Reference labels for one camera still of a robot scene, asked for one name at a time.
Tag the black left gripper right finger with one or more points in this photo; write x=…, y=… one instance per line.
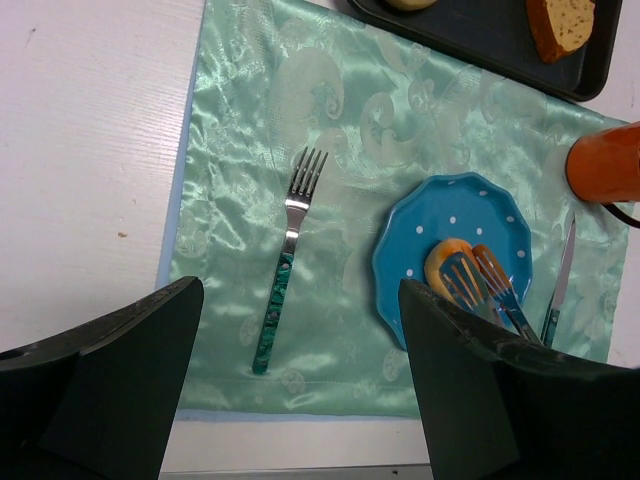
x=496, y=406

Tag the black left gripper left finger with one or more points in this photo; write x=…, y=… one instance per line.
x=98, y=401

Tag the metal serving tongs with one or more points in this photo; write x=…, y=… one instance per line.
x=480, y=285

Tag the bread slice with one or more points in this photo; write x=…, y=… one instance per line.
x=559, y=27

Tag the blue dotted plate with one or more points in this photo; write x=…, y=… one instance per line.
x=465, y=206

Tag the orange enamel mug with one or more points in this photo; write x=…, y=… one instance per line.
x=603, y=168

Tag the green satin placemat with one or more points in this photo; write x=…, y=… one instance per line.
x=274, y=77

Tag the black baking tray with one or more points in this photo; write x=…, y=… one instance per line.
x=495, y=36

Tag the glazed donut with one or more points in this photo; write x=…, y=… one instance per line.
x=411, y=5

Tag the knife with teal handle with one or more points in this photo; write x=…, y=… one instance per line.
x=557, y=299

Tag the fork with teal handle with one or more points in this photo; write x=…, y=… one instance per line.
x=297, y=203

